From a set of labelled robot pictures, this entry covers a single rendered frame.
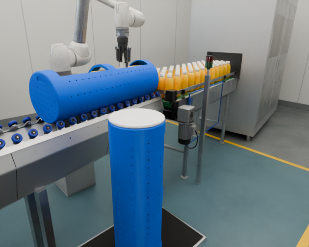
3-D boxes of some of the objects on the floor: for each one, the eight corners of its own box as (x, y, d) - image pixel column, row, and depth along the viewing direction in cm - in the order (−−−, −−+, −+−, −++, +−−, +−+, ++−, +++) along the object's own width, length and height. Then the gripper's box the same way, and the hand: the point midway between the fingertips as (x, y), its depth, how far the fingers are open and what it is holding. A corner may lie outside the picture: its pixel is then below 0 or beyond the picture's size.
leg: (48, 273, 149) (31, 189, 127) (56, 266, 153) (41, 184, 131) (53, 278, 145) (37, 193, 124) (62, 271, 150) (47, 188, 128)
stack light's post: (195, 183, 242) (204, 74, 204) (196, 181, 245) (206, 74, 207) (198, 184, 240) (209, 75, 202) (200, 182, 243) (211, 74, 205)
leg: (36, 261, 156) (18, 180, 134) (44, 255, 161) (28, 176, 139) (40, 266, 153) (23, 184, 131) (49, 259, 158) (34, 179, 136)
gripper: (110, 36, 162) (111, 71, 171) (128, 37, 153) (129, 73, 162) (117, 36, 168) (118, 70, 176) (135, 37, 159) (136, 72, 167)
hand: (123, 67), depth 168 cm, fingers closed on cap, 4 cm apart
